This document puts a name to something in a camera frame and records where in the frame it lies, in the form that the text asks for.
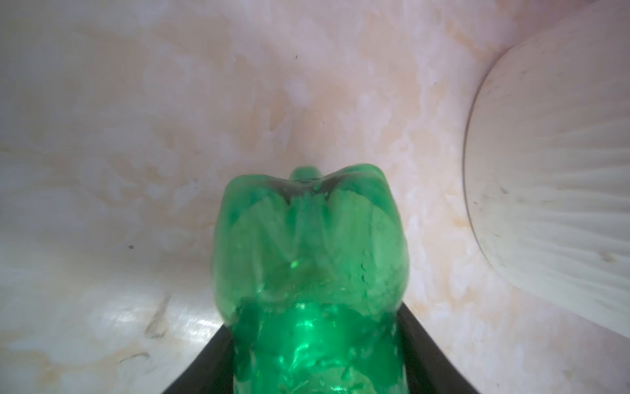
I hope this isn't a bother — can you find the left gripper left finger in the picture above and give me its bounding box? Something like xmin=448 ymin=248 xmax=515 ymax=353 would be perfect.
xmin=163 ymin=326 xmax=234 ymax=394

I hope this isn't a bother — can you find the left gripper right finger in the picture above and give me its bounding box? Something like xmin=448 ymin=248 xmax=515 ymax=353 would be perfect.
xmin=398 ymin=304 xmax=479 ymax=394

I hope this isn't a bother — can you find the green bottle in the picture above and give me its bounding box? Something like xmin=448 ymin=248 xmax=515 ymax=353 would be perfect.
xmin=212 ymin=164 xmax=410 ymax=393

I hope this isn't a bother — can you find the white ribbed waste bin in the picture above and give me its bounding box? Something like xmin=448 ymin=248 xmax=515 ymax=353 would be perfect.
xmin=464 ymin=1 xmax=629 ymax=336

